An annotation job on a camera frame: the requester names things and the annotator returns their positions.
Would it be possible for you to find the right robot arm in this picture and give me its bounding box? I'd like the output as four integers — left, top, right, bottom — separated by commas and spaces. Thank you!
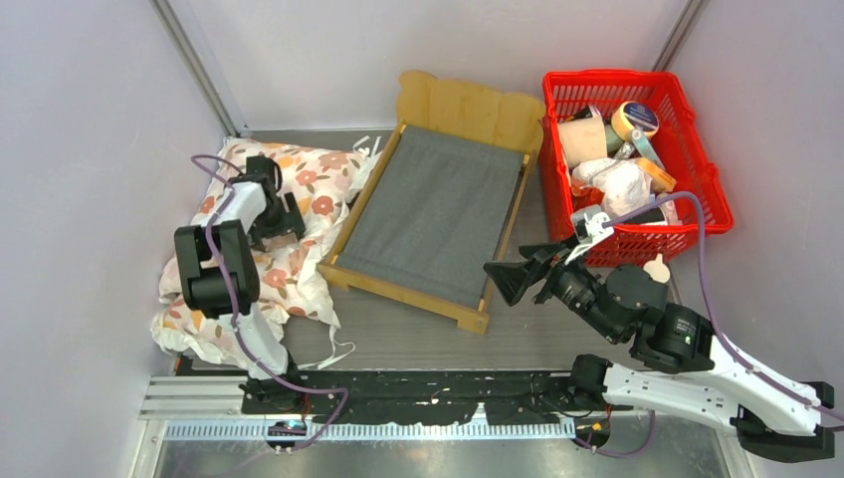
484, 240, 835, 463

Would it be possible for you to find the aluminium rail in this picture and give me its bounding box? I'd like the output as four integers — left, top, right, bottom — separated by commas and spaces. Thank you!
138, 375, 739, 443

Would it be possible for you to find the red plastic basket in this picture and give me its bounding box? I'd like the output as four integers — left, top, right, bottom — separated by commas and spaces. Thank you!
539, 69, 735, 267

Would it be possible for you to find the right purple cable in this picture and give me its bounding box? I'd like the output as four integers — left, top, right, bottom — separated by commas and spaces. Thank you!
571, 191, 844, 459

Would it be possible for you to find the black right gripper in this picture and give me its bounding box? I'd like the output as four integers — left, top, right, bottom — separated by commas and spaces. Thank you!
480, 232, 619, 341

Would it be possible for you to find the white crumpled plastic bag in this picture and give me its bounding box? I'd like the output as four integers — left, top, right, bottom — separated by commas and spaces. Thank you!
571, 158, 651, 219

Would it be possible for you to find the yellow tape roll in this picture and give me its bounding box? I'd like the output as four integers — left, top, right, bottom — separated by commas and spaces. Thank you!
610, 101, 660, 141

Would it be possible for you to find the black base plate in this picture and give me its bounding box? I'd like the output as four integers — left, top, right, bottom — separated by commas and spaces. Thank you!
239, 370, 600, 426

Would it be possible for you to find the green bottle with beige cap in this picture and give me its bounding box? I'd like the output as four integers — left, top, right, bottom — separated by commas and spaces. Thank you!
642, 253, 671, 284

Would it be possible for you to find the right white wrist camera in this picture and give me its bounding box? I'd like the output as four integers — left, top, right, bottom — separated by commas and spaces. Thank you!
564, 205, 614, 265

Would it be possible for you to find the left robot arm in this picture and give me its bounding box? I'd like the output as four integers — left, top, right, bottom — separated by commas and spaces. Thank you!
174, 154, 307, 412

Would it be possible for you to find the wooden pet bed frame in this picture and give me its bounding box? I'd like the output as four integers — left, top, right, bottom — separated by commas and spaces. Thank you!
319, 70, 544, 334

